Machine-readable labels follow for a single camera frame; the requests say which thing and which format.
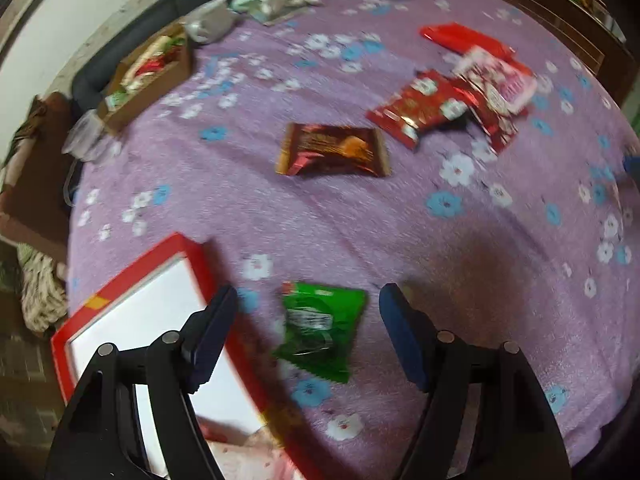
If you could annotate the patterned blanket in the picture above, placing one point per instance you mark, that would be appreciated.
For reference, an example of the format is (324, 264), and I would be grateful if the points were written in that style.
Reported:
(43, 296)

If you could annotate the long red snack pack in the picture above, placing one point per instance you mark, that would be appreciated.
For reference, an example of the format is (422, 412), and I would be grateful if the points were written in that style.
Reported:
(460, 39)

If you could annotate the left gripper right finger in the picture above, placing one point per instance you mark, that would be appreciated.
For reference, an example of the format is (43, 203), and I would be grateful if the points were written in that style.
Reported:
(515, 436)

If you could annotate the pink white 520 snack pack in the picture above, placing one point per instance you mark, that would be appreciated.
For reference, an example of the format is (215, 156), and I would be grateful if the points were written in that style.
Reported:
(247, 455)

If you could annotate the purple floral tablecloth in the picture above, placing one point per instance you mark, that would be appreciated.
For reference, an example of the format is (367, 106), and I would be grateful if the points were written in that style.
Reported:
(537, 244)

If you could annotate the white plush toy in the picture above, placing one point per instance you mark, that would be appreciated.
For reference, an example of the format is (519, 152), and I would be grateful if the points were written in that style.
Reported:
(269, 11)

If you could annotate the green snack packet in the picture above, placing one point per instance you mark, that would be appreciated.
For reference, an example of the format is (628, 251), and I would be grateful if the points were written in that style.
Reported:
(320, 324)

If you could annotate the brown gold snack packet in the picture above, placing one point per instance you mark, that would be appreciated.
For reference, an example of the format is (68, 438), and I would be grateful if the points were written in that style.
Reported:
(310, 150)

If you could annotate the clear plastic cup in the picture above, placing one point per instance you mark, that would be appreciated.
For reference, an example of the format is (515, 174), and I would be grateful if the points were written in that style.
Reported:
(89, 140)

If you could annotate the red white shallow tray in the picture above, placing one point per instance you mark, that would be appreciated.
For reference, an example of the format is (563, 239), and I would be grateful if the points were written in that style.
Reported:
(157, 293)

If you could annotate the red flower snack packet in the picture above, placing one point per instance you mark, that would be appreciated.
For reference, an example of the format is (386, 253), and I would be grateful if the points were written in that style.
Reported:
(432, 100)

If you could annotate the brown armchair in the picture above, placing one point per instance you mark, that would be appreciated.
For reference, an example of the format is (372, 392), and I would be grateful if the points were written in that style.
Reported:
(33, 208)

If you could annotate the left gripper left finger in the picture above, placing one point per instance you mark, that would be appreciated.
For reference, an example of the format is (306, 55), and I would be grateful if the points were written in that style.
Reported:
(100, 437)

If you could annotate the cardboard box of snacks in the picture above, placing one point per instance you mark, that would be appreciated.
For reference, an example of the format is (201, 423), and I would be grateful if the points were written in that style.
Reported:
(147, 74)

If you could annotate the pink white snack packet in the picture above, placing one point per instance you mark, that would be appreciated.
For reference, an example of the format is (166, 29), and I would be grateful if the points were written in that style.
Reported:
(506, 89)

